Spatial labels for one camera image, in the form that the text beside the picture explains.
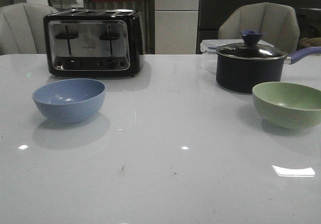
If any black and silver toaster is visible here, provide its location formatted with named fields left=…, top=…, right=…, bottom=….
left=43, top=9, right=145, bottom=77

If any clear plastic food container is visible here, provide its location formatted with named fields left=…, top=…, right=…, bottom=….
left=200, top=39, right=274, bottom=75

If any blue bowl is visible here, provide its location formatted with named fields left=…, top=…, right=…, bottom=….
left=32, top=78, right=105, bottom=124

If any beige chair right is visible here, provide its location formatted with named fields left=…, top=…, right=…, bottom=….
left=218, top=2, right=300, bottom=53

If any beige chair left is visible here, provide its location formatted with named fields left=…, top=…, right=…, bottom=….
left=1, top=3, right=58, bottom=55

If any green bowl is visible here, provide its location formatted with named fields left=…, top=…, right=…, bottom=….
left=252, top=82, right=320, bottom=130

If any dark blue saucepan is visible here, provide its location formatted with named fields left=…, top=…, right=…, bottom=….
left=216, top=47, right=320, bottom=93

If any dark kitchen counter cabinet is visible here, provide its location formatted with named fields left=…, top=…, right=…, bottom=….
left=196, top=0, right=320, bottom=54

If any glass pot lid blue knob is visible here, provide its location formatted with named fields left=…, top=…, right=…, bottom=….
left=216, top=30, right=286, bottom=60

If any white refrigerator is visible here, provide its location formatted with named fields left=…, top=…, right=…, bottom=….
left=154, top=0, right=199, bottom=55

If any beige chair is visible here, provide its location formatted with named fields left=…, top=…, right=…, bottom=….
left=1, top=3, right=58, bottom=55
left=218, top=2, right=300, bottom=53

